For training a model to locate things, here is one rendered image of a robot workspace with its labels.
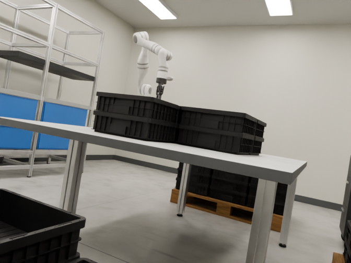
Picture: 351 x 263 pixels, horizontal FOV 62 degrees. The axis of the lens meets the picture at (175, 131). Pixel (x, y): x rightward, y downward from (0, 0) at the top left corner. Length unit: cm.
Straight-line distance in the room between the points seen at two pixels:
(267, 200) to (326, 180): 392
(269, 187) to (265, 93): 410
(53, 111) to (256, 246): 309
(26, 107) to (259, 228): 294
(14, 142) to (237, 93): 349
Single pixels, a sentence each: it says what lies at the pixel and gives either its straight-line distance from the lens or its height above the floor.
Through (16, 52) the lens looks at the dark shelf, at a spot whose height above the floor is 132.
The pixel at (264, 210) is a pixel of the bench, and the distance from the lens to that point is 111.
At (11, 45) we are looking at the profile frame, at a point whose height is 151.
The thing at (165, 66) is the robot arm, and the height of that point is 121.
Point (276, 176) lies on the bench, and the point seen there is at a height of 68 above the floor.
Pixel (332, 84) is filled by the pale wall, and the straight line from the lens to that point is 509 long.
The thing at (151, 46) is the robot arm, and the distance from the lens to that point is 221.
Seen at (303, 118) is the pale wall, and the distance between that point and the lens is 501.
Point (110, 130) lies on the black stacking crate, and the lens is 166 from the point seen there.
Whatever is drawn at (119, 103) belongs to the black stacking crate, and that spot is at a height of 88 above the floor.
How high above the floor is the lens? 77
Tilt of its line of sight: level
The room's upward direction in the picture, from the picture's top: 9 degrees clockwise
